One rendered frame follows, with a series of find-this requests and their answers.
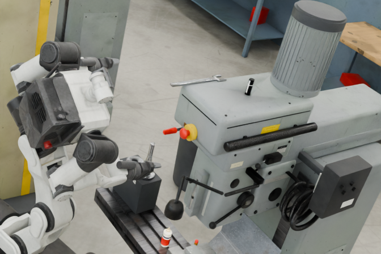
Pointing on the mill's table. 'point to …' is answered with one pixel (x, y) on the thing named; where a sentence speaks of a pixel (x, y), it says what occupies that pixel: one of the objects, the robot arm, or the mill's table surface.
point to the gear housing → (247, 155)
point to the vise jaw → (175, 250)
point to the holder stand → (139, 190)
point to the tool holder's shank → (150, 152)
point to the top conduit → (269, 136)
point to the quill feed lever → (244, 199)
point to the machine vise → (203, 248)
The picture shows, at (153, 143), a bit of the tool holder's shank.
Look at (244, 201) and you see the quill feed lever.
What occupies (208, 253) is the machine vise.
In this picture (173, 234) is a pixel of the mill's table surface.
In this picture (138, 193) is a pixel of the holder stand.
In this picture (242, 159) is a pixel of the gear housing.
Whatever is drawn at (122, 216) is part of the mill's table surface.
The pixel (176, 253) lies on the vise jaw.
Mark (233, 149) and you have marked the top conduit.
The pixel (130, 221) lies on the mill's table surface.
